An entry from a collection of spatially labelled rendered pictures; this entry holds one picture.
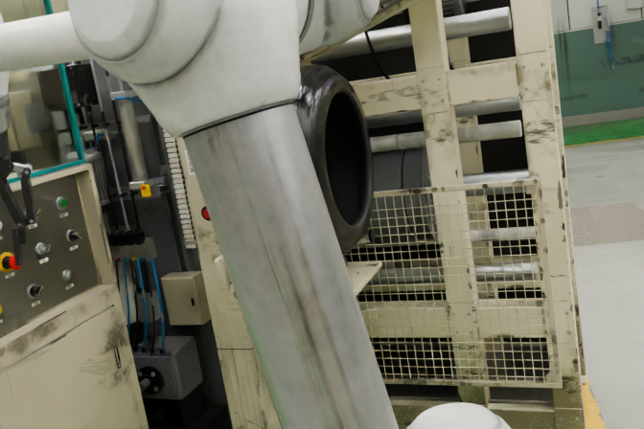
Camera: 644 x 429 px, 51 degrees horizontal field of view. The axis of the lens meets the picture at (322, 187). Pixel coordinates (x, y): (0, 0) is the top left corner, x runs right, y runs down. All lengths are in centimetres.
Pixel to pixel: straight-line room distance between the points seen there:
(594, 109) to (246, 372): 929
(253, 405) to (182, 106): 177
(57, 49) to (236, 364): 151
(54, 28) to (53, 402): 129
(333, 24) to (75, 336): 149
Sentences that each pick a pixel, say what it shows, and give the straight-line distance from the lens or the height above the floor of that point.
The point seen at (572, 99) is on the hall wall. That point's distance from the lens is 1094.
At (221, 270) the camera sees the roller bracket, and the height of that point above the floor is 92.
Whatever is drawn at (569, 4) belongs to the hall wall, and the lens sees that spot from 1098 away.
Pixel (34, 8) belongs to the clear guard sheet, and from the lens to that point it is 208.
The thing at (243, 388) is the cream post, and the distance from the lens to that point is 224.
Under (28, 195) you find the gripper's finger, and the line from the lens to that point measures 119.
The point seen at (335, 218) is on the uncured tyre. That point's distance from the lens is 180.
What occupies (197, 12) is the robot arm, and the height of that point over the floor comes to 148.
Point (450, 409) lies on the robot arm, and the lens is 86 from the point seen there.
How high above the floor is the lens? 143
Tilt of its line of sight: 10 degrees down
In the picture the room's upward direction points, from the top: 9 degrees counter-clockwise
